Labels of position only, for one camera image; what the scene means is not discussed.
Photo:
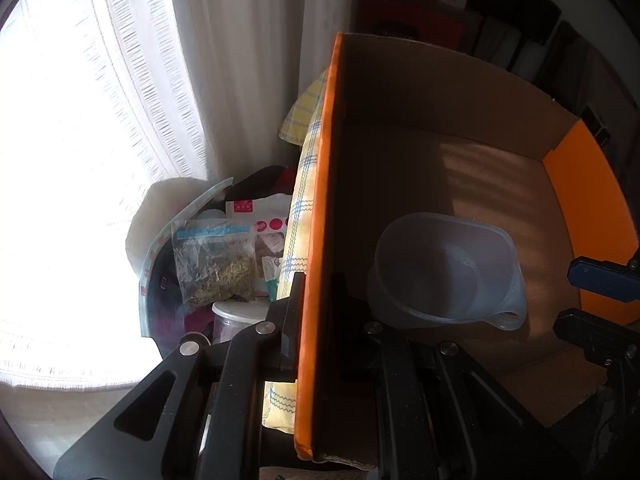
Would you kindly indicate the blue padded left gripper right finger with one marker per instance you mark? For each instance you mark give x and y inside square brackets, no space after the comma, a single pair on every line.
[606,278]

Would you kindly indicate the clear round plastic jar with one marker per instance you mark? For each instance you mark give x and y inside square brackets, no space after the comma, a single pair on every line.
[233,316]

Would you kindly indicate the translucent plastic measuring cup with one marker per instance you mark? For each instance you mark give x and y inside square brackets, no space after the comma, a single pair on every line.
[432,270]

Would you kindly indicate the white pink snack packet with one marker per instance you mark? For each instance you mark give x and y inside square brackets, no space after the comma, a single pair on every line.
[268,217]

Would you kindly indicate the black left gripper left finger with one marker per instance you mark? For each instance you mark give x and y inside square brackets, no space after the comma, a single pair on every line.
[283,346]

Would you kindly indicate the orange cardboard box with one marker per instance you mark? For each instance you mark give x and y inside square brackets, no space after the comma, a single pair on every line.
[408,127]

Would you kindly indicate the herb zip bag by window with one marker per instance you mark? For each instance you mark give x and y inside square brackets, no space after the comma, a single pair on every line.
[215,261]

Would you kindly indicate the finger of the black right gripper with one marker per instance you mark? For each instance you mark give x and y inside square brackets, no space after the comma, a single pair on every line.
[603,342]

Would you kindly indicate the white sheer curtain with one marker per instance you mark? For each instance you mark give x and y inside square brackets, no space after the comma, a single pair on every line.
[114,115]

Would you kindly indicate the yellow plaid bed cover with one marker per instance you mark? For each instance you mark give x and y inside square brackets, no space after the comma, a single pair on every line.
[300,128]

